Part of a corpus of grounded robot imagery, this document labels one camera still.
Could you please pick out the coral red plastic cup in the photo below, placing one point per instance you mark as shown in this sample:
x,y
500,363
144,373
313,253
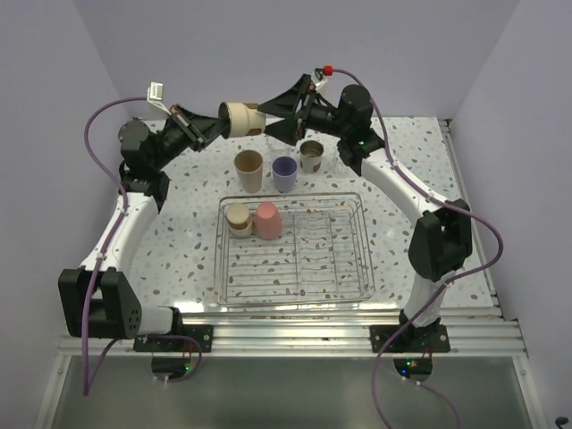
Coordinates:
x,y
268,221

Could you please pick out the tall beige cup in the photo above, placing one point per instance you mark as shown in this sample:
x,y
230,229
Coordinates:
x,y
249,167

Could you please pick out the aluminium rail frame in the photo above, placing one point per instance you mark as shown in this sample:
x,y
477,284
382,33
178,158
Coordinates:
x,y
301,365

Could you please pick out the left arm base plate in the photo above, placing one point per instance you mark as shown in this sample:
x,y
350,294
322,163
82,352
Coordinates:
x,y
190,338

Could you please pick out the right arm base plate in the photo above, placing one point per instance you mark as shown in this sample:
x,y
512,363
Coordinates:
x,y
413,340

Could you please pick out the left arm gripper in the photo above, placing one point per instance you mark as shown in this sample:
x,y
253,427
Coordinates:
x,y
188,123

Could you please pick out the purple plastic cup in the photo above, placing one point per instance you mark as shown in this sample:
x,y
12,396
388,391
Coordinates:
x,y
284,169

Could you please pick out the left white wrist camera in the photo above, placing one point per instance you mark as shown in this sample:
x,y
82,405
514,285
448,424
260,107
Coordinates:
x,y
155,97

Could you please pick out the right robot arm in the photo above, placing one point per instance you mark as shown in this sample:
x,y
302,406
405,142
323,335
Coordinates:
x,y
442,236

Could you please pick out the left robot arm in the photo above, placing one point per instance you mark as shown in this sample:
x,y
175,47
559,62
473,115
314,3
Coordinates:
x,y
97,297

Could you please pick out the steel cup with cork band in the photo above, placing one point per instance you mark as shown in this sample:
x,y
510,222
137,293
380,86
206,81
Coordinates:
x,y
244,119

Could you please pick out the large clear glass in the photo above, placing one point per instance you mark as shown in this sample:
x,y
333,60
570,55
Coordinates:
x,y
276,148

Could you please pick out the wire dish rack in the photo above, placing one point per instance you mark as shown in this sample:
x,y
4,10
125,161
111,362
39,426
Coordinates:
x,y
321,257

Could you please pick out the steel cork-band cup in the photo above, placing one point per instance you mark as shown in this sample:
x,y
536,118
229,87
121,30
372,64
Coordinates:
x,y
240,220
311,156

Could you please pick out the small clear glass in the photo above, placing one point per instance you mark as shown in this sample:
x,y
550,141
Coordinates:
x,y
338,166

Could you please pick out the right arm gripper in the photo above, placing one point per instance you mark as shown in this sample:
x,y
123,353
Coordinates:
x,y
287,105

